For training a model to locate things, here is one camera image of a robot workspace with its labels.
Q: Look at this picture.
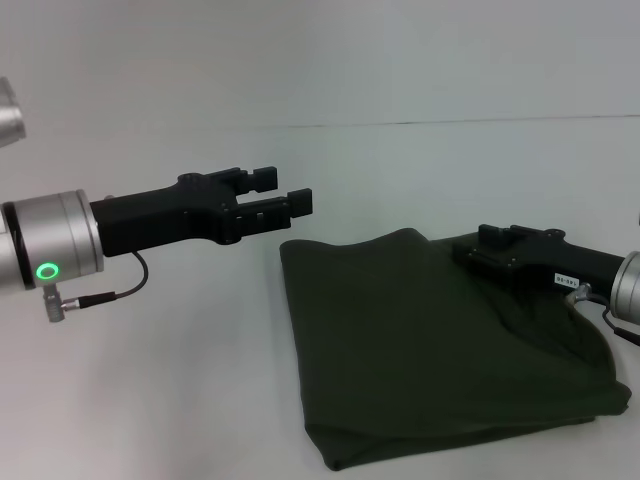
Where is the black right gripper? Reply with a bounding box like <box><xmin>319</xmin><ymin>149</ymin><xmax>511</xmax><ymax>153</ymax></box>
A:
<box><xmin>451</xmin><ymin>223</ymin><xmax>629</xmax><ymax>302</ymax></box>

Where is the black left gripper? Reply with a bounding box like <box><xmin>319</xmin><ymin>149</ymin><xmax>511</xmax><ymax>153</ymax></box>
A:
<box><xmin>88</xmin><ymin>164</ymin><xmax>314</xmax><ymax>259</ymax></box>

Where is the dark green FREE! t-shirt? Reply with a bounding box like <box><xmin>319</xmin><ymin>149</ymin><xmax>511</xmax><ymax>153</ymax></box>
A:
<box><xmin>278</xmin><ymin>226</ymin><xmax>631</xmax><ymax>459</ymax></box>

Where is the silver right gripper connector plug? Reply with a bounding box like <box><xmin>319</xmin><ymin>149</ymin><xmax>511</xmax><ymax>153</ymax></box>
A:
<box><xmin>563</xmin><ymin>283</ymin><xmax>595</xmax><ymax>305</ymax></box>

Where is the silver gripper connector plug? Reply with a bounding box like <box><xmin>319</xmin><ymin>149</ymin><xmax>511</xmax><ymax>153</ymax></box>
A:
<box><xmin>41</xmin><ymin>282</ymin><xmax>65</xmax><ymax>325</ymax></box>
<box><xmin>563</xmin><ymin>283</ymin><xmax>595</xmax><ymax>305</ymax></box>

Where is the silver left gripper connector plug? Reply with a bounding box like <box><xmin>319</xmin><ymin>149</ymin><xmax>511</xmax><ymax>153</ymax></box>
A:
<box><xmin>41</xmin><ymin>282</ymin><xmax>65</xmax><ymax>325</ymax></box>

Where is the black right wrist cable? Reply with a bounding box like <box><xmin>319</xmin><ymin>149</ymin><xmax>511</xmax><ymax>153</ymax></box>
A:
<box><xmin>589</xmin><ymin>294</ymin><xmax>640</xmax><ymax>347</ymax></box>

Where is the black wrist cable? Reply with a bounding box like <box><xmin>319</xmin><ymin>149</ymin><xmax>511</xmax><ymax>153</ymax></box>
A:
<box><xmin>59</xmin><ymin>249</ymin><xmax>150</xmax><ymax>310</ymax></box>
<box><xmin>589</xmin><ymin>294</ymin><xmax>640</xmax><ymax>347</ymax></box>

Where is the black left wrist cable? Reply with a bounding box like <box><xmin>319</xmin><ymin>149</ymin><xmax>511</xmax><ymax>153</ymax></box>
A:
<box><xmin>59</xmin><ymin>249</ymin><xmax>150</xmax><ymax>310</ymax></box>

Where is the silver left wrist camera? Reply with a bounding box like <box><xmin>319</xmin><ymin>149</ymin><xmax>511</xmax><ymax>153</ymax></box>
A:
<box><xmin>0</xmin><ymin>76</ymin><xmax>28</xmax><ymax>149</ymax></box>

